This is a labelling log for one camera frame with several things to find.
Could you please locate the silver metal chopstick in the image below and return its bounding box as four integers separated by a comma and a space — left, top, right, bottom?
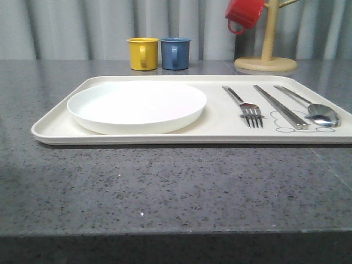
255, 84, 310, 129
252, 85, 304, 130

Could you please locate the white round plate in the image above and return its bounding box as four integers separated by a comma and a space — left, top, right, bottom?
67, 80, 207, 135

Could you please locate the yellow mug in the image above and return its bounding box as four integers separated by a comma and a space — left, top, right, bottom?
126, 37, 159, 71

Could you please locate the silver metal spoon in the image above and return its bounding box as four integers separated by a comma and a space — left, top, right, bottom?
274, 85, 340, 127

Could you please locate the blue mug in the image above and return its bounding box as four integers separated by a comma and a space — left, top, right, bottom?
161, 37, 191, 70

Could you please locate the wooden mug tree stand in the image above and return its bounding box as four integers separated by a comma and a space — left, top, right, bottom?
234, 0, 298, 72

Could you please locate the silver metal fork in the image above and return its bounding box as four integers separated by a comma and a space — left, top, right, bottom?
222, 85, 263, 128

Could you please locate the red mug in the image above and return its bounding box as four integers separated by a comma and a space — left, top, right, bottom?
225, 0, 266, 34

